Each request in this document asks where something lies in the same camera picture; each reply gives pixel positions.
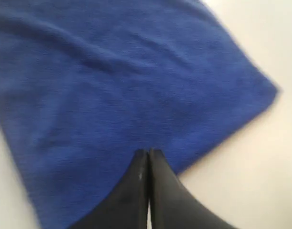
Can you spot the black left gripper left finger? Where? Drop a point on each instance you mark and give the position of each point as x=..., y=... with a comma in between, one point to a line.
x=126, y=206

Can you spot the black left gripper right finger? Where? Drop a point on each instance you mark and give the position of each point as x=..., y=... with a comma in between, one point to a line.
x=172, y=206

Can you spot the blue towel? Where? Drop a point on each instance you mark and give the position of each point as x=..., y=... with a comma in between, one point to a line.
x=84, y=83

